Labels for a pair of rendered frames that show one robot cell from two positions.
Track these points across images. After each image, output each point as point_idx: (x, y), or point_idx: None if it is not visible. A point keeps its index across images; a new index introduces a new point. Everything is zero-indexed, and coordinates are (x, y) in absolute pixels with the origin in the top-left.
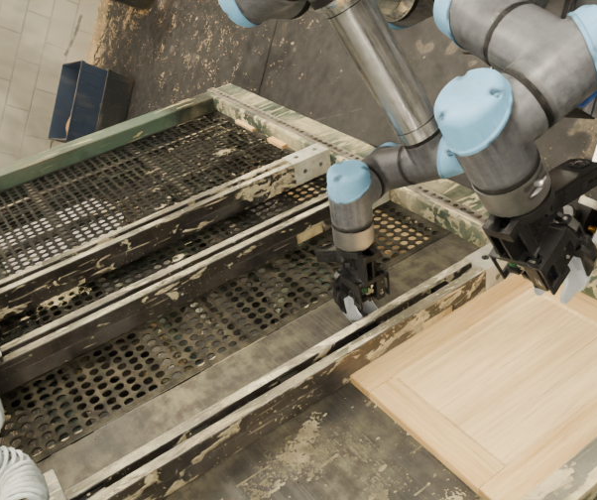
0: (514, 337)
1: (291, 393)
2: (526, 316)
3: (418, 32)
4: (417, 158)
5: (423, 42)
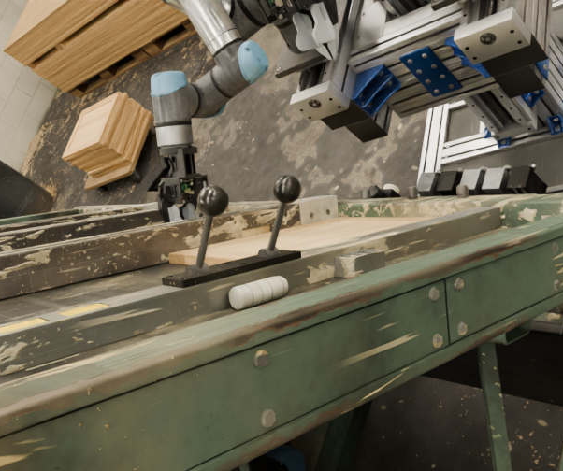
0: (322, 232)
1: (106, 243)
2: (334, 227)
3: (270, 193)
4: (224, 61)
5: (275, 199)
